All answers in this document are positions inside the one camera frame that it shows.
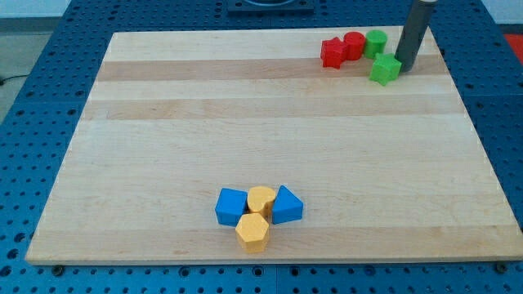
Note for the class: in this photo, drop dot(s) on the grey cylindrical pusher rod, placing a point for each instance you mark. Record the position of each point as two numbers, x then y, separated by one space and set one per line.
413 32

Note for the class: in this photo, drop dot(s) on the blue triangle block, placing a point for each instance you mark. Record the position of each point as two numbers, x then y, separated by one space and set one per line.
287 206

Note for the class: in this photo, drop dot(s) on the green cylinder block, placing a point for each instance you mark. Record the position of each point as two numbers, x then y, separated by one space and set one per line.
375 42

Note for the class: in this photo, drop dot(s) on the green star block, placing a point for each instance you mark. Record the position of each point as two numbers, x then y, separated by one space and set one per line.
385 68

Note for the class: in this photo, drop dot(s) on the red cylinder block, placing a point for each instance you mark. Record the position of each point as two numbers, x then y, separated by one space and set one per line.
355 42

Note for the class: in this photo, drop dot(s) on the red star block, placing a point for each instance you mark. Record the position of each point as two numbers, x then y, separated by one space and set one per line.
333 53

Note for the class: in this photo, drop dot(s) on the light wooden board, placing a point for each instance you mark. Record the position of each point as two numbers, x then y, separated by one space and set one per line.
387 174

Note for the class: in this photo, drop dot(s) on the yellow heart block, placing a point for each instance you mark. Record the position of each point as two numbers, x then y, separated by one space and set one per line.
261 199

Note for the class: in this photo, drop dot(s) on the blue cube block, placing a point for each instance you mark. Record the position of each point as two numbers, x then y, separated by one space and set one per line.
231 205

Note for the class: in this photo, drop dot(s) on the yellow hexagon block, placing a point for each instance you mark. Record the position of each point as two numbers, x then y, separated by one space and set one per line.
252 232

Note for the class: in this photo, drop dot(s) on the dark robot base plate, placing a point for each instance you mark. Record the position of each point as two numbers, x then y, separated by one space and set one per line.
244 7

